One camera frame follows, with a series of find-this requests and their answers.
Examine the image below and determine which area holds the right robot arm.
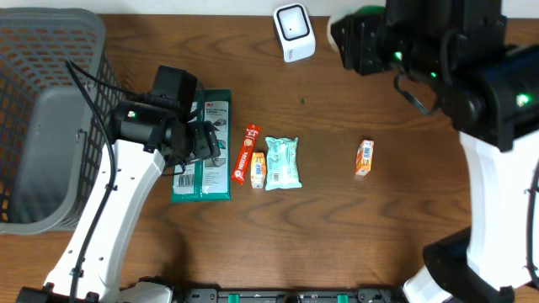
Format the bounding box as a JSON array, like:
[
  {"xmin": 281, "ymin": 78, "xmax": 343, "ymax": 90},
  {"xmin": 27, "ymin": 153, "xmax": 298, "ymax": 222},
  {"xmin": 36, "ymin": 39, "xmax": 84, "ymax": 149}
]
[{"xmin": 328, "ymin": 1, "xmax": 538, "ymax": 302}]

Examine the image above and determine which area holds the light blue tissue pack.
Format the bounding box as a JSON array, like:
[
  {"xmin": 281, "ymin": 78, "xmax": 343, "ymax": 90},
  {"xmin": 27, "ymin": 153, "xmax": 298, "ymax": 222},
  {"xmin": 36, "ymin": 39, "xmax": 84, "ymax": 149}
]
[{"xmin": 265, "ymin": 136, "xmax": 302, "ymax": 191}]

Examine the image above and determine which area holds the red Nescafe stick sachet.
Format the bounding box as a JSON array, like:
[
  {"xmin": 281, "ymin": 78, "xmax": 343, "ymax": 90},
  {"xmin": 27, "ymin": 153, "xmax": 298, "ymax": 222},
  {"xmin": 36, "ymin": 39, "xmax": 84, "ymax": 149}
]
[{"xmin": 231, "ymin": 124, "xmax": 261, "ymax": 184}]

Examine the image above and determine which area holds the green 3M package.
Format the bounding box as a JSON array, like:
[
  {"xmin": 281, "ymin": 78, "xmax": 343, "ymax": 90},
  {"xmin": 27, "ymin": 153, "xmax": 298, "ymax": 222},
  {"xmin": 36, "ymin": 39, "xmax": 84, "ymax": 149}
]
[{"xmin": 171, "ymin": 89, "xmax": 232, "ymax": 204}]

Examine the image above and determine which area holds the orange tissue pack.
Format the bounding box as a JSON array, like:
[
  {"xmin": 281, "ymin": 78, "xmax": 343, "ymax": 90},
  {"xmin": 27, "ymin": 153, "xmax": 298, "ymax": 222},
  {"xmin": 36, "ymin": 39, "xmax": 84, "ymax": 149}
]
[
  {"xmin": 250, "ymin": 152, "xmax": 267, "ymax": 189},
  {"xmin": 355, "ymin": 140, "xmax": 374, "ymax": 177}
]

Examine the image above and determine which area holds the white barcode scanner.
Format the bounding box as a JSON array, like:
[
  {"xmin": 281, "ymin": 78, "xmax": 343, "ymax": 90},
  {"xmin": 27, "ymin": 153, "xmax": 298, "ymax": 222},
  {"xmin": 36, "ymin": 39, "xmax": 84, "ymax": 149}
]
[{"xmin": 273, "ymin": 3, "xmax": 316, "ymax": 63}]

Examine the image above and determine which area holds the green lid white jar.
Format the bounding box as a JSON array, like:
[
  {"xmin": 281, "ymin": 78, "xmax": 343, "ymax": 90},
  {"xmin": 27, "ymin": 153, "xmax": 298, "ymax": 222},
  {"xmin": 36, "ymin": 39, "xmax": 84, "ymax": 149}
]
[{"xmin": 327, "ymin": 4, "xmax": 385, "ymax": 52}]

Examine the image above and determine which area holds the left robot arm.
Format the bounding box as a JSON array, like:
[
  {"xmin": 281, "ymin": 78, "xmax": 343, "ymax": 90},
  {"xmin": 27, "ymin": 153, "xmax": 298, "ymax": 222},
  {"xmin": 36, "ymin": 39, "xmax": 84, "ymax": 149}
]
[{"xmin": 17, "ymin": 101, "xmax": 220, "ymax": 302}]

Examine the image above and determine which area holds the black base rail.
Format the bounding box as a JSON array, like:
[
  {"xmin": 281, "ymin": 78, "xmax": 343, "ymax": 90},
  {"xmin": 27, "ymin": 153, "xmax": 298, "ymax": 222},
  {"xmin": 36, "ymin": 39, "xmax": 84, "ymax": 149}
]
[{"xmin": 179, "ymin": 288, "xmax": 407, "ymax": 303}]

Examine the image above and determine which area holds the grey plastic shopping basket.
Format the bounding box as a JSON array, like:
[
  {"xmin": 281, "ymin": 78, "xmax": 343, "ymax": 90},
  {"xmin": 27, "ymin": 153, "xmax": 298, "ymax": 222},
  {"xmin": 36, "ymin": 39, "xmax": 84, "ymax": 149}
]
[{"xmin": 1, "ymin": 8, "xmax": 124, "ymax": 235}]

